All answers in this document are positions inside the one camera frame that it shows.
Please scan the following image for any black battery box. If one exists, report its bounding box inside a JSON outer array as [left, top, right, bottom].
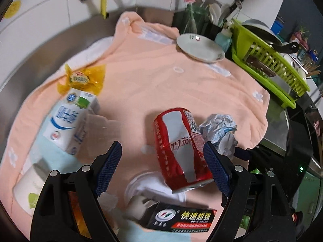
[[139, 202, 217, 233]]

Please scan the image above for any dark green utensil holder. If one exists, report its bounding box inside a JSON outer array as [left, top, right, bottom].
[[172, 3, 221, 41]]

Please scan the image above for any cleaver with wooden handle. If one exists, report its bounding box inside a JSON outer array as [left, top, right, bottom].
[[246, 55, 277, 77]]

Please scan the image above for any yellow candy wrapper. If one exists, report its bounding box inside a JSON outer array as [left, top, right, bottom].
[[57, 64, 106, 96]]

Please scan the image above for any white plastic lid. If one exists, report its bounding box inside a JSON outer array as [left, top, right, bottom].
[[124, 172, 186, 220]]

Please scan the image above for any blue plastic container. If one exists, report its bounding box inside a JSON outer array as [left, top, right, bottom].
[[271, 16, 285, 35]]

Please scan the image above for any foil paper ball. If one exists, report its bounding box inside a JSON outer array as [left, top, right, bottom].
[[199, 114, 238, 160]]

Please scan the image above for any white blue milk carton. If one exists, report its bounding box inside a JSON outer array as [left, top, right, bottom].
[[43, 89, 100, 156]]

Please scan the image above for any teal soap bottle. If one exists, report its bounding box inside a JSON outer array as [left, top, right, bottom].
[[215, 21, 234, 52]]

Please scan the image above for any green cabinet door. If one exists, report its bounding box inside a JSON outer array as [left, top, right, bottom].
[[292, 172, 322, 229]]

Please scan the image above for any red cola can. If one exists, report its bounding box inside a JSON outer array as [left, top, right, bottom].
[[154, 108, 214, 193]]

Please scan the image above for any green plastic trash basket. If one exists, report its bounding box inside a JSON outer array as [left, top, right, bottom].
[[249, 168, 262, 175]]

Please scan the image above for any peach pink towel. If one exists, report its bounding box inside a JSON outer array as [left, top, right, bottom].
[[1, 12, 270, 239]]

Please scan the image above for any orange red snack bag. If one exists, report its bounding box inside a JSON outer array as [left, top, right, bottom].
[[69, 191, 91, 239]]

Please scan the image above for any black frying pan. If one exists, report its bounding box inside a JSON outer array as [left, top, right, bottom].
[[242, 20, 299, 54]]

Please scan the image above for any white ceramic plate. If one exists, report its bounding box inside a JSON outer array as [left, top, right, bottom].
[[176, 33, 225, 63]]

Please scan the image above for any clear plastic cup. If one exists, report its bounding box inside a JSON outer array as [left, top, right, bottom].
[[77, 114, 122, 163]]

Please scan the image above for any white paper cup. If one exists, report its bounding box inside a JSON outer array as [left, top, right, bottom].
[[13, 164, 48, 216]]

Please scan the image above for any green dish drying rack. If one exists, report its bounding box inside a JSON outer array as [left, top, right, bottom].
[[232, 19, 310, 109]]

